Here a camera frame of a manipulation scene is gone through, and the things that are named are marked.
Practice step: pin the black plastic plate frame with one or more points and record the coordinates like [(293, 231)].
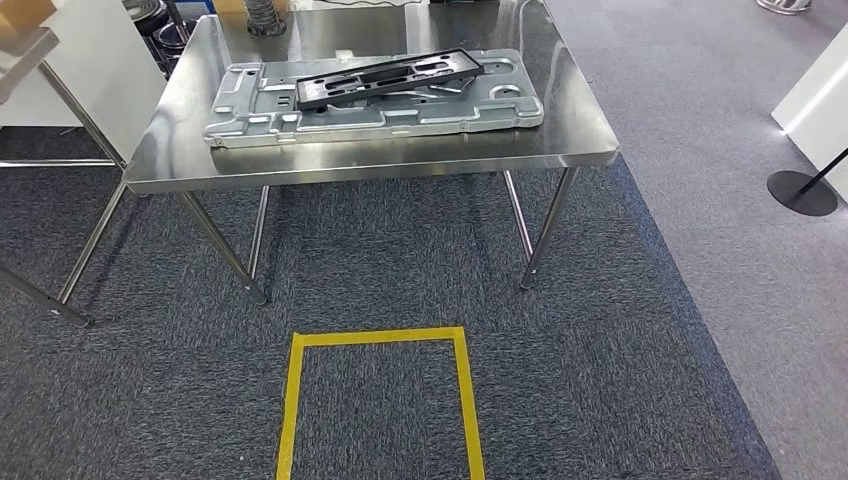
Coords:
[(318, 89)]

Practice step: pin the stainless steel workbench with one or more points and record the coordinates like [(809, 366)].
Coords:
[(364, 152)]

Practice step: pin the stamped grey metal panel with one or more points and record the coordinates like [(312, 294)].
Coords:
[(397, 122)]

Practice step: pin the yellow floor tape square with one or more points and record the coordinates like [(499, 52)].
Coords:
[(467, 397)]

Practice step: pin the black round stool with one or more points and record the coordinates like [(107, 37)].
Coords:
[(142, 13)]

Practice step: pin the large white box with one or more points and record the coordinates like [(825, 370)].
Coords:
[(99, 60)]

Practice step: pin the black stanchion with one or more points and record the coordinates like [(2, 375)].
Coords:
[(802, 193)]

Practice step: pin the white panel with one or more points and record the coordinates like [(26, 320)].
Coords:
[(821, 106)]

